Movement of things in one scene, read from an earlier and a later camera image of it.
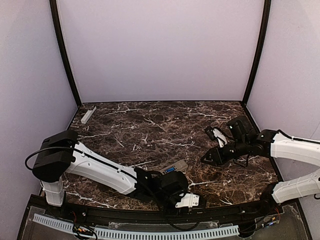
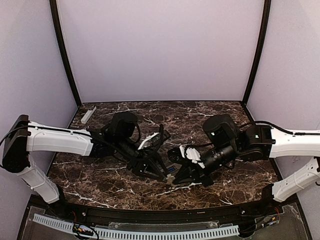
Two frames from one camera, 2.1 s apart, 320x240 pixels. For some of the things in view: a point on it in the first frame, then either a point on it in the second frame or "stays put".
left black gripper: (173, 200) to (141, 162)
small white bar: (87, 115) stays put
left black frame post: (79, 102) stays put
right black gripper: (223, 154) to (196, 172)
